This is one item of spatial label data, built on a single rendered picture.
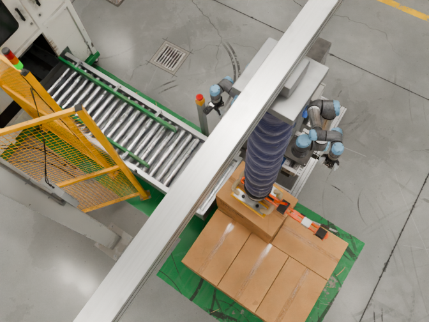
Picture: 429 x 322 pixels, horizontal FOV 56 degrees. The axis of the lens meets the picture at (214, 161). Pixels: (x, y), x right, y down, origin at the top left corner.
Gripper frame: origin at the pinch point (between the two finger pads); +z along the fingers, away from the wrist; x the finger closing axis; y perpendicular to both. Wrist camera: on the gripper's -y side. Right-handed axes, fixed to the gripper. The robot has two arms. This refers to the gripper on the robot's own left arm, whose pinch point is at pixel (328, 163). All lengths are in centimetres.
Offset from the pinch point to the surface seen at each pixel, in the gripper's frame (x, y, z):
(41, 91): -199, 70, -36
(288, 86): -31, 42, -144
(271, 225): -14, 49, 58
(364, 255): 82, 7, 152
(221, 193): -65, 48, 58
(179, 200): -41, 104, -153
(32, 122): -172, 95, -58
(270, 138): -33, 45, -96
